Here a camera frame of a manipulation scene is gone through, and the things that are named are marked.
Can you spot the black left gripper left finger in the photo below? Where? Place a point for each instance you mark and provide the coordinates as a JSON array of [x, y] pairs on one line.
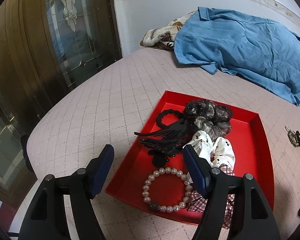
[[98, 169]]

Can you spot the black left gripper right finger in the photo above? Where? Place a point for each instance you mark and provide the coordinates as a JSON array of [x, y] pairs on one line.
[[199, 170]]

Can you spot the white patterned scrunchie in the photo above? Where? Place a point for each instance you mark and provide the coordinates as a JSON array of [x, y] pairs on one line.
[[216, 153]]

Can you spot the pink plaid scrunchie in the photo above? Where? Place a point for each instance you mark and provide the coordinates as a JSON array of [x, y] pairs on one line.
[[218, 205]]

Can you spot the black claw hair clip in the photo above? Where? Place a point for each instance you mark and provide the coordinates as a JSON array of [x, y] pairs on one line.
[[165, 143]]

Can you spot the black sheer polka-dot scrunchie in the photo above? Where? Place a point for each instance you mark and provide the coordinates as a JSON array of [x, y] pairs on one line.
[[207, 116]]

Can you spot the red shallow tray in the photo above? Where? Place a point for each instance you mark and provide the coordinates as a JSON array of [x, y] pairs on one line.
[[248, 140]]

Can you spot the pink quilted bedspread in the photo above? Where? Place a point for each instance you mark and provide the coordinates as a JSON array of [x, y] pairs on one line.
[[113, 104]]

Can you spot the small dark rhinestone clip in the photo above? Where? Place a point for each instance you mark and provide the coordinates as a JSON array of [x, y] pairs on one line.
[[294, 136]]

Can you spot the blue shirt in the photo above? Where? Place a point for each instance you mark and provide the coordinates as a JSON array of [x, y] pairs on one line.
[[261, 50]]

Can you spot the floral patterned cloth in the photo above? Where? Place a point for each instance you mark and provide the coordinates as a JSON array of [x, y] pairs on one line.
[[163, 38]]

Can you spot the wooden glass-panel door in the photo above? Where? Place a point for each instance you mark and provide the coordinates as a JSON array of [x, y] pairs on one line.
[[47, 49]]

